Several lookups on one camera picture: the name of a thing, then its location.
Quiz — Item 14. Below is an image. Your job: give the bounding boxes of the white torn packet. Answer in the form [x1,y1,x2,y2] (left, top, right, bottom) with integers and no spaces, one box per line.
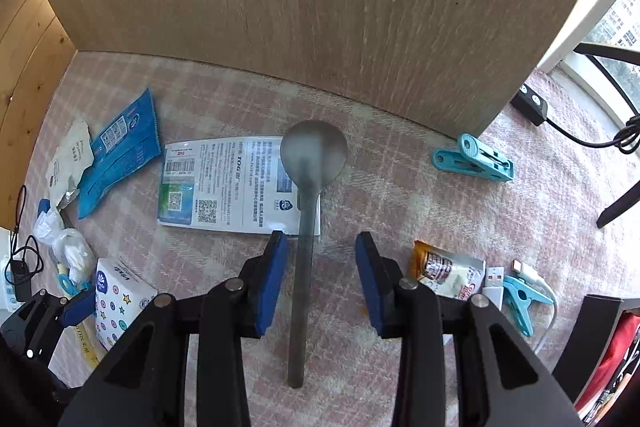
[46,117,93,212]

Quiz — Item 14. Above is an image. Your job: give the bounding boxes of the white barcode packet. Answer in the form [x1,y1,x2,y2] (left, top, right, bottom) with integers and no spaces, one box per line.
[157,138,321,236]

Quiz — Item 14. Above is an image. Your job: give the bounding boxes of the pine wood panel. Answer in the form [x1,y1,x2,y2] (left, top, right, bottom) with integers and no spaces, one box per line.
[0,0,78,230]

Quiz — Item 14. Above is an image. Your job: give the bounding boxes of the large wooden board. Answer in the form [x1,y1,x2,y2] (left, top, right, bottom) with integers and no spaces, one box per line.
[30,0,631,138]

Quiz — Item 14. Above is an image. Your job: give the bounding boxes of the torn white orange sachet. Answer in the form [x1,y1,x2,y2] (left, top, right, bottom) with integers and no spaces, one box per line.
[409,241,487,300]

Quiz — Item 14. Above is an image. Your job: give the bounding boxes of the black power cable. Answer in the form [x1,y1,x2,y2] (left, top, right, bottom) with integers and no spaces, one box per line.
[544,114,640,154]

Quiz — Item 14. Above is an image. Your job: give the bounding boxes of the white star-print tissue pack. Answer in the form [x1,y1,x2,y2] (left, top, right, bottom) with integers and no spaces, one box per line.
[94,258,158,352]

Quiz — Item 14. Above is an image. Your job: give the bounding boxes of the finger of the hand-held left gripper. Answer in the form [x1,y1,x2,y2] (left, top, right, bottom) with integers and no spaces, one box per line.
[0,289,97,365]

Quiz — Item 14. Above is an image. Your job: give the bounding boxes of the blue snack packet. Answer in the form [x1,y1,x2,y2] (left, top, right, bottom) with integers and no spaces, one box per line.
[77,88,162,220]

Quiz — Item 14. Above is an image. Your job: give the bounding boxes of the teal plastic clothespin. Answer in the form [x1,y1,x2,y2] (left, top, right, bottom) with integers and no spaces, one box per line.
[502,276,555,338]
[432,133,515,182]

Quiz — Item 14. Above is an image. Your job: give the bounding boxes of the red cushion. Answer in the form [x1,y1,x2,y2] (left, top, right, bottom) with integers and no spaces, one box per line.
[580,312,640,400]

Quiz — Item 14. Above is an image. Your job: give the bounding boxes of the black tray container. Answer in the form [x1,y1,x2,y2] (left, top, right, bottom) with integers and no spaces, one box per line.
[552,294,640,423]

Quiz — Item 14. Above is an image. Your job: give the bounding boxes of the black cord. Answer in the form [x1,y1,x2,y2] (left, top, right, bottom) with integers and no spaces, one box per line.
[7,184,43,303]

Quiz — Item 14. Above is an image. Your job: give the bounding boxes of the black inline cable controller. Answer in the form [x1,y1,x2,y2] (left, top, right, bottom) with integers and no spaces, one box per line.
[511,83,548,126]

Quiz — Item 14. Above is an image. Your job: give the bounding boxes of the metal spoon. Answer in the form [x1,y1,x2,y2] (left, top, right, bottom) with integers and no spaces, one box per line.
[280,120,348,389]

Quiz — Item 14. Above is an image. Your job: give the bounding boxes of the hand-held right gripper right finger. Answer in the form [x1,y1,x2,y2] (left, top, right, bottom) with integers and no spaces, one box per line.
[355,231,586,427]

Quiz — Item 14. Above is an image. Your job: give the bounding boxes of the teal clothespins with cable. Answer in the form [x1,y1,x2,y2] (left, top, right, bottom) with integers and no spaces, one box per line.
[482,259,557,353]

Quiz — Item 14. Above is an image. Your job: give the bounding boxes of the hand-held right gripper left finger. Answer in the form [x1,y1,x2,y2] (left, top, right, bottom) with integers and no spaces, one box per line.
[57,230,290,427]

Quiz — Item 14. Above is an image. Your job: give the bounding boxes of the black tripod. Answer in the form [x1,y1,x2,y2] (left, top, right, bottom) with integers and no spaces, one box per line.
[574,42,640,229]

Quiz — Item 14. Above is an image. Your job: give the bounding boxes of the crumpled clear plastic bag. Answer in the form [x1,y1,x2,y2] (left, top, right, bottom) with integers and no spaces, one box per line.
[34,207,96,283]

